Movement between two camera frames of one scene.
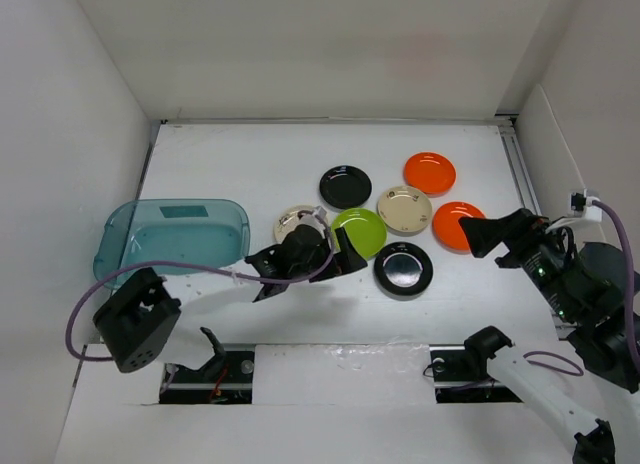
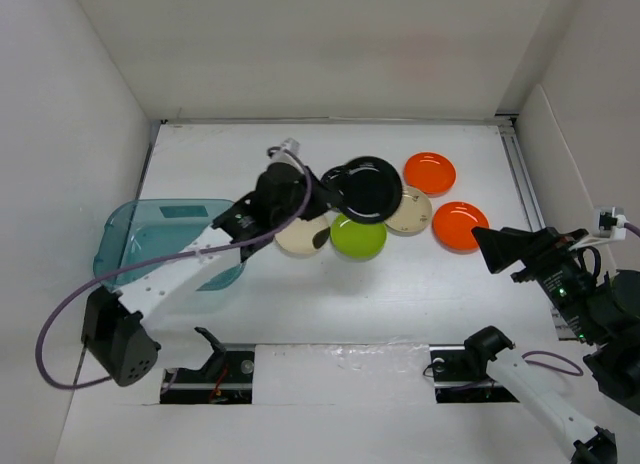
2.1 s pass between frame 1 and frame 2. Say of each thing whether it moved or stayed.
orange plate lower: stayed
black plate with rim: moved
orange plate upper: stayed
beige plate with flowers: stayed
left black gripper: moved
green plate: stayed
